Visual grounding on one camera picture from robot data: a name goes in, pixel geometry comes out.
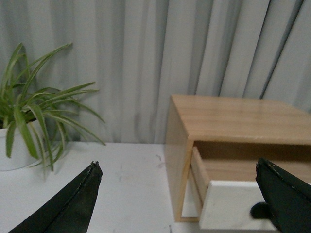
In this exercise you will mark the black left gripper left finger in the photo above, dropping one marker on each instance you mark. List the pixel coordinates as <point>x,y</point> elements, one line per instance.
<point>70,210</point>

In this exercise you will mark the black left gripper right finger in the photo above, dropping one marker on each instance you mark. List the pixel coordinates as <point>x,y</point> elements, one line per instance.
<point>287,198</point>

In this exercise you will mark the black drawer knob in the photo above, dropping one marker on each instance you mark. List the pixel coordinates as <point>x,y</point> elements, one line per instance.
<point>260,210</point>

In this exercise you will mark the white front wooden drawer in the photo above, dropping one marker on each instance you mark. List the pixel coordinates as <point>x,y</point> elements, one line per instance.
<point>223,181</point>

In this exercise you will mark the wooden drawer cabinet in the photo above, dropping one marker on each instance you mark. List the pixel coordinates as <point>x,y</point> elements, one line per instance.
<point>223,120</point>

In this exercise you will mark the white plant pot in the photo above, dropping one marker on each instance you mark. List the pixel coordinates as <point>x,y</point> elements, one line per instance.
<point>20,156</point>

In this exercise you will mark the green spider plant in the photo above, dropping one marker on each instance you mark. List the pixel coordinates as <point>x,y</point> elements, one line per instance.
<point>21,103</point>

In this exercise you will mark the white curtain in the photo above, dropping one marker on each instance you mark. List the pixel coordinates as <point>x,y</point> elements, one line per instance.
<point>140,52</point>

